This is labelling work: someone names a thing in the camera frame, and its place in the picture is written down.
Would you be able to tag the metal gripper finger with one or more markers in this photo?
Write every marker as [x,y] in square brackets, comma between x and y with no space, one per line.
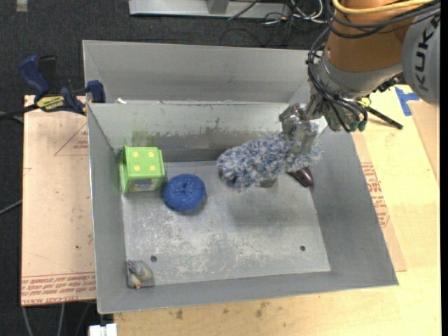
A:
[306,138]
[290,122]

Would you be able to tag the blue and white fluffy cloth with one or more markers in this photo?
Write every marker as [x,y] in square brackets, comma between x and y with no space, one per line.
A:
[255,161]

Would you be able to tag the dark red-brown small object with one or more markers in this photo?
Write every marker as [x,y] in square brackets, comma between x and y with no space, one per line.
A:
[302,177]

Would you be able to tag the blue round scrubber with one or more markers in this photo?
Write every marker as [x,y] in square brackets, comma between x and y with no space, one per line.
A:
[183,192]

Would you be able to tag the grey metal bin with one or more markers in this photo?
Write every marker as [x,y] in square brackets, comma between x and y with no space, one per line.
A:
[227,243]

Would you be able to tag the green cube with yellow dots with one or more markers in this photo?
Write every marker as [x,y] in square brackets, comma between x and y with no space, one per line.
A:
[141,168]

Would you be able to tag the grey toy duck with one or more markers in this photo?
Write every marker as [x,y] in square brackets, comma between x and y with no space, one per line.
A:
[139,276]

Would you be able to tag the brown cardboard board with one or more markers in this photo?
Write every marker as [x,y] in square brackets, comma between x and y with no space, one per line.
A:
[52,194]

